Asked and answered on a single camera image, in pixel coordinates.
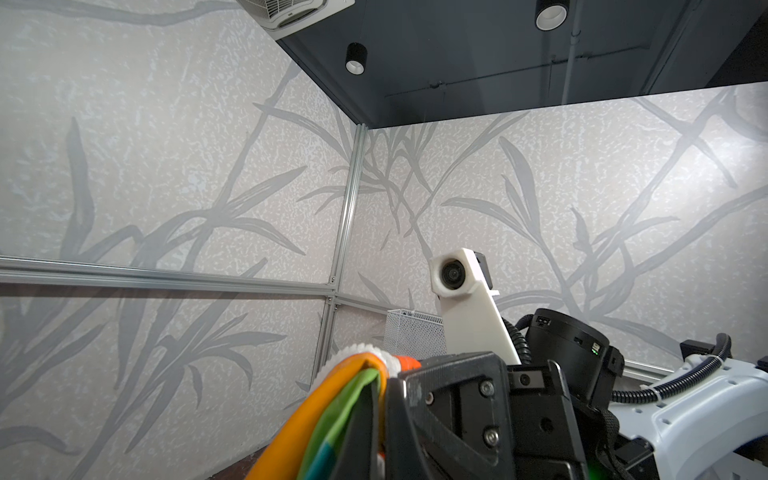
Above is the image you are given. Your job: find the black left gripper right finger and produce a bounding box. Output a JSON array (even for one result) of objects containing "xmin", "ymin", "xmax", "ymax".
[{"xmin": 385, "ymin": 379, "xmax": 471, "ymax": 479}]

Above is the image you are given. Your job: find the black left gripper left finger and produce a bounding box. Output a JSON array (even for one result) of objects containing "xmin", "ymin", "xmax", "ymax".
[{"xmin": 329, "ymin": 380, "xmax": 379, "ymax": 480}]

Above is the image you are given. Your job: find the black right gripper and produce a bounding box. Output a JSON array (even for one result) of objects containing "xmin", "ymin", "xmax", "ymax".
[{"xmin": 398, "ymin": 352, "xmax": 589, "ymax": 479}]

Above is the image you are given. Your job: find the rainbow striped kids jacket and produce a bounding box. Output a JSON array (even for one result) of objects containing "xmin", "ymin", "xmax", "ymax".
[{"xmin": 246, "ymin": 343, "xmax": 421, "ymax": 479}]

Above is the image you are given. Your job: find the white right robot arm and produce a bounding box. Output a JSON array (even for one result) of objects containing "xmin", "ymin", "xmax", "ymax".
[{"xmin": 610, "ymin": 359, "xmax": 767, "ymax": 479}]

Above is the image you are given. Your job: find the black ceiling spotlight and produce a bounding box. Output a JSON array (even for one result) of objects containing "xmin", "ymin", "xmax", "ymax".
[
  {"xmin": 534, "ymin": 0, "xmax": 570, "ymax": 32},
  {"xmin": 345, "ymin": 42, "xmax": 368, "ymax": 76}
]

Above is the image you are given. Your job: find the white ceiling vent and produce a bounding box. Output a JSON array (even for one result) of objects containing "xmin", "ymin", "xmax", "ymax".
[{"xmin": 237, "ymin": 0, "xmax": 355, "ymax": 40}]

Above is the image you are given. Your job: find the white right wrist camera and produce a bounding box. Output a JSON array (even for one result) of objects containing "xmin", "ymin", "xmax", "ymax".
[{"xmin": 428, "ymin": 248, "xmax": 521, "ymax": 365}]

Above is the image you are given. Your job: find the white wire mesh basket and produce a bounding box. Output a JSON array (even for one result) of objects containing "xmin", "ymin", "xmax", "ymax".
[{"xmin": 383, "ymin": 309, "xmax": 447, "ymax": 360}]

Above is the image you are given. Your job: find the black right corrugated cable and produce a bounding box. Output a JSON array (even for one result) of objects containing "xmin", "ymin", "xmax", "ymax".
[{"xmin": 500, "ymin": 317, "xmax": 733, "ymax": 404}]

